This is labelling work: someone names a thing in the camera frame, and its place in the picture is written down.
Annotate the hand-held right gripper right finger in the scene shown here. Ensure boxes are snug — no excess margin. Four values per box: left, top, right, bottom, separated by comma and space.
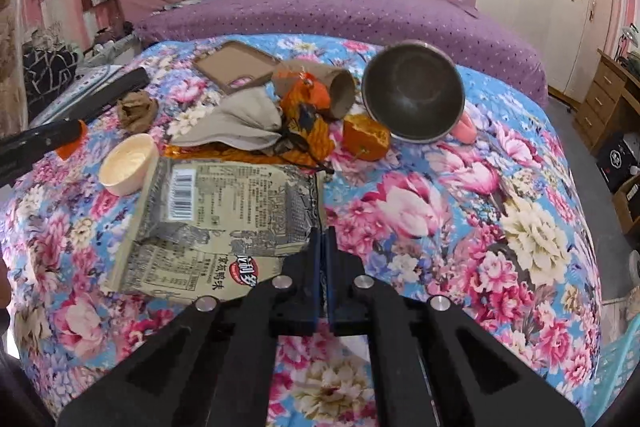
325, 227, 586, 427

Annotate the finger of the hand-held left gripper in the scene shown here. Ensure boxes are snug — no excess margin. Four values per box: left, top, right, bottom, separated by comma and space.
0, 149, 58, 188
0, 121, 83, 158

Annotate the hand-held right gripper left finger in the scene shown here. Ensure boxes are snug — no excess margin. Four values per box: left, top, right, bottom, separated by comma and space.
57, 227, 326, 427

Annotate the orange peel piece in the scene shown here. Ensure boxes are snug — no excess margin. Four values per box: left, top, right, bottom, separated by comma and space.
54, 121, 88, 160

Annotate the small orange-rimmed bowl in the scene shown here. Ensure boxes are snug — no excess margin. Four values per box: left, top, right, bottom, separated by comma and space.
98, 133, 159, 196

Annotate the brown paper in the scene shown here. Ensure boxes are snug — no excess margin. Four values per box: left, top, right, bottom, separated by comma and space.
117, 91, 158, 134

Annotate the printed snack packet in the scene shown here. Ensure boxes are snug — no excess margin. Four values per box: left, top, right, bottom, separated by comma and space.
102, 158, 328, 303

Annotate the orange peel half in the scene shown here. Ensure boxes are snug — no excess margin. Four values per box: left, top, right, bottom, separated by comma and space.
342, 114, 392, 162

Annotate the beige cloth pouch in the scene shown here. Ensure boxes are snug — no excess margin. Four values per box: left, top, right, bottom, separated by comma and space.
167, 86, 284, 152

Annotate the brown cardboard tube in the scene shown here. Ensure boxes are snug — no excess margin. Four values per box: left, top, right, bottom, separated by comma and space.
271, 61, 357, 122

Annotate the teal plastic basket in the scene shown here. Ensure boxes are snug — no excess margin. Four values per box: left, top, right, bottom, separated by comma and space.
585, 332, 640, 427

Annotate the dotted cushion chair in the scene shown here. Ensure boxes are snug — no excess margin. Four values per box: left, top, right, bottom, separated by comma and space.
30, 64, 126, 122

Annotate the black white patterned bag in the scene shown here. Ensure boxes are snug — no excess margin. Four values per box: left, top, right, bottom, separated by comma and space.
22, 47, 81, 108

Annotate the black phone case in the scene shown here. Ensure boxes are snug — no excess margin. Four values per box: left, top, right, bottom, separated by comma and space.
30, 67, 151, 128

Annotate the floral tablecloth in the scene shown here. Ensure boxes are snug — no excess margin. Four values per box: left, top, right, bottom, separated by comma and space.
0, 34, 603, 427

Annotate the steel bowl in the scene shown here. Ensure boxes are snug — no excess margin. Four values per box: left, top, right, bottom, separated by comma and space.
361, 41, 466, 145

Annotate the small pink object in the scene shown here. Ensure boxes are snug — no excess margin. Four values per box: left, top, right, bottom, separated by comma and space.
452, 112, 478, 142

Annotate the brown rectangular tray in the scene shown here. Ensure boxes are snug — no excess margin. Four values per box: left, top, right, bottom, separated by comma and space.
193, 41, 282, 95

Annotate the cardboard box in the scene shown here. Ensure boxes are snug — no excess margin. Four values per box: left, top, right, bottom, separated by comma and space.
612, 174, 640, 235

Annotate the black box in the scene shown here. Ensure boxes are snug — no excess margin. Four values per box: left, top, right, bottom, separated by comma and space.
596, 132, 640, 192

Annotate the wooden desk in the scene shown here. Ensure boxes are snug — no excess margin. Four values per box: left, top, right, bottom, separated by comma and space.
572, 48, 640, 158

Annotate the white wardrobe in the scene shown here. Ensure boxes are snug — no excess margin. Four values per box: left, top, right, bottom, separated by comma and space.
475, 0, 621, 102

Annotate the desk lamp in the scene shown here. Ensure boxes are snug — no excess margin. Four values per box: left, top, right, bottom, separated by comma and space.
617, 24, 640, 62

